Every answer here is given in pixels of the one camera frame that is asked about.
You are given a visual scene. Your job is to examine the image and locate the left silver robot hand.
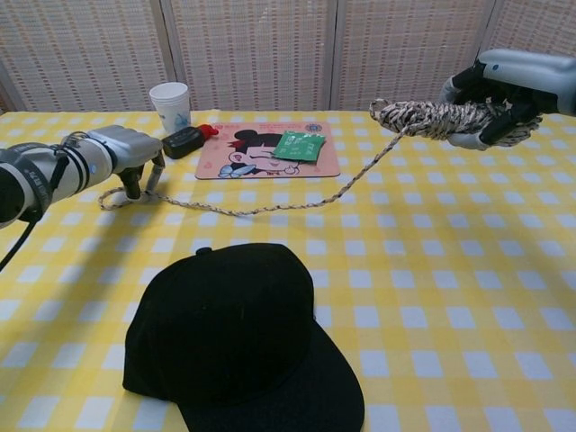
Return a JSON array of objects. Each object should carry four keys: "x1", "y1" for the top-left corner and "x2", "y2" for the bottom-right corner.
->
[{"x1": 85, "y1": 124, "x2": 166, "y2": 200}]

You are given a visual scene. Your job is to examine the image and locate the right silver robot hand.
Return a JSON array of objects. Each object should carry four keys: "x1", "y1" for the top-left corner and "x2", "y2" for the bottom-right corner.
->
[{"x1": 439, "y1": 48, "x2": 576, "y2": 152}]

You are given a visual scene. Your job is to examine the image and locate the beige speckled rope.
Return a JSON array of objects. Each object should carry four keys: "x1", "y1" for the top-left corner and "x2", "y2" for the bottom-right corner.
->
[{"x1": 98, "y1": 99, "x2": 541, "y2": 216}]

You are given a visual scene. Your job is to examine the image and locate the black key fob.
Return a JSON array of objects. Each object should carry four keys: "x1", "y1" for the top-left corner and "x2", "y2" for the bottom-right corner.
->
[{"x1": 160, "y1": 125, "x2": 206, "y2": 160}]

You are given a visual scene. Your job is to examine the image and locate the woven bamboo screen panel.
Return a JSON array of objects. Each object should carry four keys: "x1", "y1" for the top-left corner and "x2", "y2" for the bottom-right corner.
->
[
  {"x1": 335, "y1": 0, "x2": 496, "y2": 112},
  {"x1": 476, "y1": 0, "x2": 576, "y2": 113},
  {"x1": 0, "y1": 0, "x2": 170, "y2": 113},
  {"x1": 161, "y1": 0, "x2": 341, "y2": 112}
]

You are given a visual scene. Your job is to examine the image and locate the white paper cup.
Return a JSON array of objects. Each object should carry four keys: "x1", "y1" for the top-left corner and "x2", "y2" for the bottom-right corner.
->
[{"x1": 148, "y1": 82, "x2": 192, "y2": 134}]

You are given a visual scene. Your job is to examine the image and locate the pink cartoon mouse pad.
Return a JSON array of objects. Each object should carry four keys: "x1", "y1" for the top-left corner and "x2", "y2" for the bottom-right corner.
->
[{"x1": 195, "y1": 121, "x2": 342, "y2": 181}]

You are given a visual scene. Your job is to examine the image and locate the green foil packet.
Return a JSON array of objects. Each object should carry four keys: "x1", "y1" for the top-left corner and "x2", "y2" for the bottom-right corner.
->
[{"x1": 272, "y1": 130, "x2": 327, "y2": 163}]

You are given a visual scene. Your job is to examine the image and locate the black baseball cap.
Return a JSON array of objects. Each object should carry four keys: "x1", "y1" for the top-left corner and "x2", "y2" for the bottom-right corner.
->
[{"x1": 122, "y1": 242, "x2": 366, "y2": 432}]

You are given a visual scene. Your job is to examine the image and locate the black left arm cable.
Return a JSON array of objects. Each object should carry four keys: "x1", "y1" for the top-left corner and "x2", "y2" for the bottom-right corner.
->
[{"x1": 0, "y1": 211, "x2": 41, "y2": 271}]

